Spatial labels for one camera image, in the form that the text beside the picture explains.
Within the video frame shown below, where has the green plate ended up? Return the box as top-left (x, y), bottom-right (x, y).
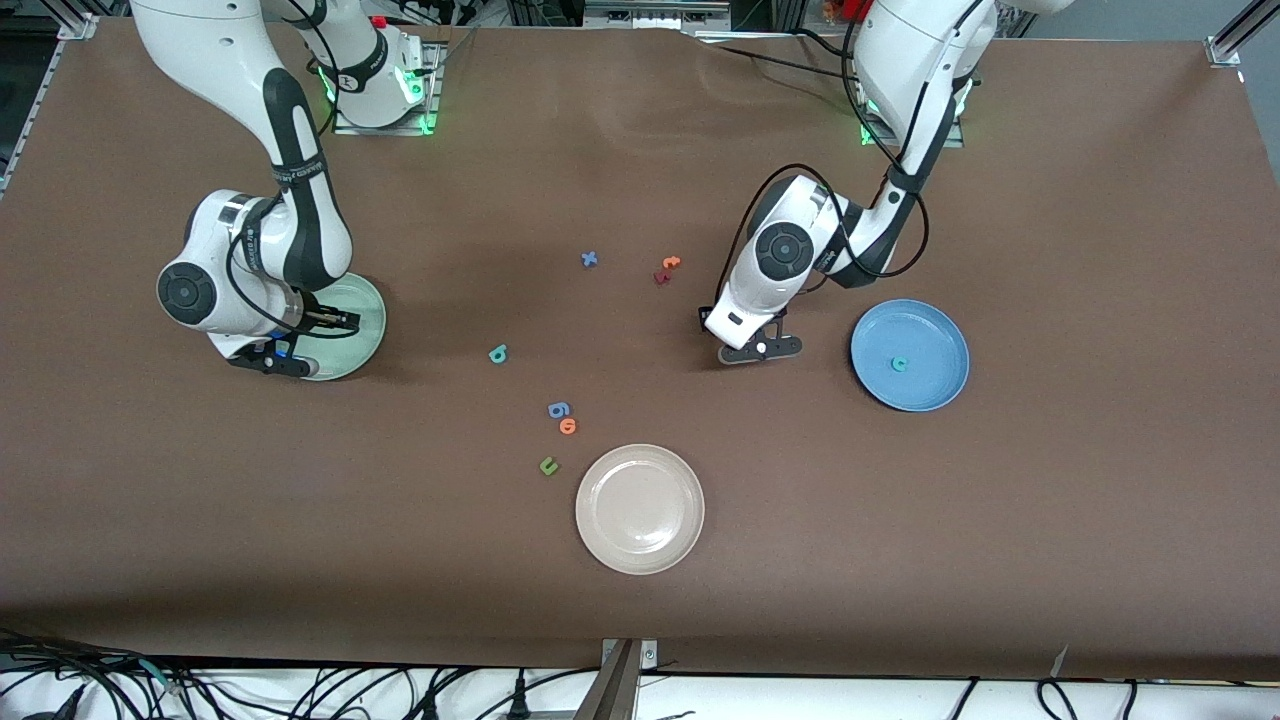
top-left (296, 273), bottom-right (387, 382)

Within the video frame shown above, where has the beige plate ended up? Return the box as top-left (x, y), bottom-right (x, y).
top-left (575, 444), bottom-right (706, 576)

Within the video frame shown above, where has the blue plate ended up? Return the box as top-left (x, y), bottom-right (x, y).
top-left (850, 299), bottom-right (971, 413)

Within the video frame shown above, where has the grey metal device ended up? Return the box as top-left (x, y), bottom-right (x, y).
top-left (583, 0), bottom-right (733, 31)

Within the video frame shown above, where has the aluminium bar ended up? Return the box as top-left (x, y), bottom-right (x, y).
top-left (575, 640), bottom-right (643, 720)

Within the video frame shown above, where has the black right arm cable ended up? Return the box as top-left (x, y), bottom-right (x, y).
top-left (228, 0), bottom-right (361, 341)

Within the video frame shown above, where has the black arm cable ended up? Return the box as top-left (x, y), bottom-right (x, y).
top-left (228, 0), bottom-right (361, 341)
top-left (715, 0), bottom-right (986, 301)

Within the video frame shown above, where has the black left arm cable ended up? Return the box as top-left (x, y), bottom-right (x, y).
top-left (715, 0), bottom-right (986, 301)

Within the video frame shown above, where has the black table cable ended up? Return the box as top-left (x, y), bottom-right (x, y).
top-left (712, 42), bottom-right (861, 87)
top-left (790, 27), bottom-right (859, 59)

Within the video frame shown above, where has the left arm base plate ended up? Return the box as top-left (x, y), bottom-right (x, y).
top-left (860, 80), bottom-right (966, 149)

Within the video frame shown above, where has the aluminium frame rail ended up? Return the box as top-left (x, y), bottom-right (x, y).
top-left (0, 35), bottom-right (63, 201)

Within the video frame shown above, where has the green tipped floor cable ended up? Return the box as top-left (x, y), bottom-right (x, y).
top-left (138, 658), bottom-right (189, 697)

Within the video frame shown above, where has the aluminium frame post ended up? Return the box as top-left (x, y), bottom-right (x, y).
top-left (55, 0), bottom-right (101, 41)
top-left (1205, 0), bottom-right (1280, 68)

